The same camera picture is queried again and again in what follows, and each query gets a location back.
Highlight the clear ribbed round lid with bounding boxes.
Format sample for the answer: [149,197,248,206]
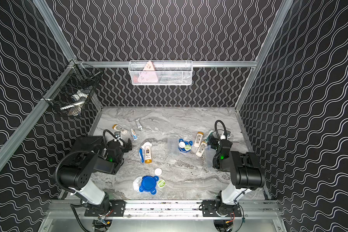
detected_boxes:
[133,177,142,192]

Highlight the pink triangular card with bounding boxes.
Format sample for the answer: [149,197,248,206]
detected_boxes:
[137,61,159,84]

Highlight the green toothbrush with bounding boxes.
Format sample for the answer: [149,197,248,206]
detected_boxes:
[204,130,214,140]

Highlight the clear jar toiletry kit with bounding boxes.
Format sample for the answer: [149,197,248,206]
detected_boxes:
[204,146,216,170]

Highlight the clear jar blue lid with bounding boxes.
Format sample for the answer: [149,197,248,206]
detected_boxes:
[167,135,179,155]

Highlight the blue comb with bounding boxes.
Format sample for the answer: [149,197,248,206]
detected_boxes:
[130,129,138,141]

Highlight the white shampoo bottle yellow cap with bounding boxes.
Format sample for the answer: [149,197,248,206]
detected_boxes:
[144,144,152,163]

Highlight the white items in black basket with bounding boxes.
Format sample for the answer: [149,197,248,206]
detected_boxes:
[60,90,89,116]

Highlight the white round cap container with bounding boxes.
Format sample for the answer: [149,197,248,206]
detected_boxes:
[154,168,162,176]
[179,141,186,148]

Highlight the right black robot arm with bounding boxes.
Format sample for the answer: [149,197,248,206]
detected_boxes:
[212,120,265,217]

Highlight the black wire wall basket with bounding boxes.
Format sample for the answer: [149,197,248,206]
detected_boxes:
[44,64,102,117]

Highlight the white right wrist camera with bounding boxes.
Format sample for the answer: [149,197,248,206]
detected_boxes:
[220,131,231,140]

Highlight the white wire wall basket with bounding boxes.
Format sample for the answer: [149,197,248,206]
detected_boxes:
[128,60,193,86]

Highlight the white bottle orange cap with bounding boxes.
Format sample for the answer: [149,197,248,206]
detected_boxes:
[193,131,204,148]
[195,141,208,157]

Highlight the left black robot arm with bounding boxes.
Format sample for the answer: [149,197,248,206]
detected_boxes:
[54,130,132,216]

